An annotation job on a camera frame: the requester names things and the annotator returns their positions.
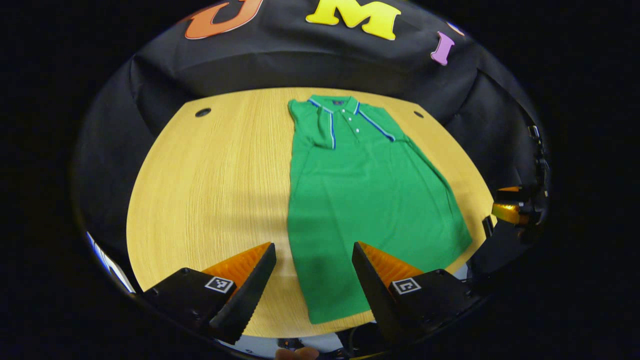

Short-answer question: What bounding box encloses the green T-shirt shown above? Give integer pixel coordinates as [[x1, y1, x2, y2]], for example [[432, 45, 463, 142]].
[[286, 95, 473, 325]]

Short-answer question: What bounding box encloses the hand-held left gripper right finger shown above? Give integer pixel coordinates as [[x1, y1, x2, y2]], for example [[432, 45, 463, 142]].
[[351, 241, 483, 346]]

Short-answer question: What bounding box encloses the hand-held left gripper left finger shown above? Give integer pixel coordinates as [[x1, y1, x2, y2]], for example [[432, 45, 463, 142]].
[[142, 242, 277, 346]]

